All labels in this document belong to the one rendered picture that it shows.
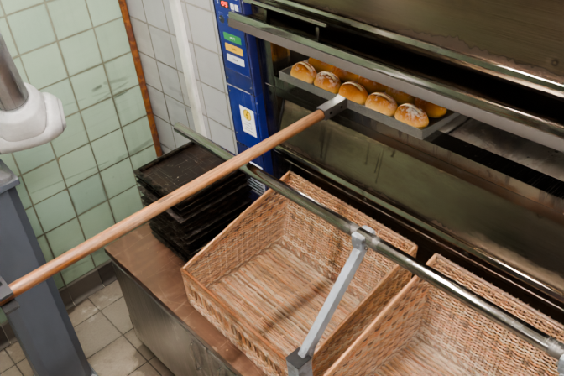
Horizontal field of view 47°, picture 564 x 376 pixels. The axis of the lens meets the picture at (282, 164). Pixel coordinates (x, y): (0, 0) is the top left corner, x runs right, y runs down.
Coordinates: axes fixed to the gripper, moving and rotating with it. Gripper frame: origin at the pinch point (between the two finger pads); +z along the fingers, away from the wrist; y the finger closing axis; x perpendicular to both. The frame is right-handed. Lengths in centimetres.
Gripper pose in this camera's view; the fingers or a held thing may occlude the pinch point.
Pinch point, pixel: (2, 295)
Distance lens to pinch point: 147.8
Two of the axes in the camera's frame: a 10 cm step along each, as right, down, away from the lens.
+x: -7.4, 4.4, -5.1
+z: 6.7, 3.7, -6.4
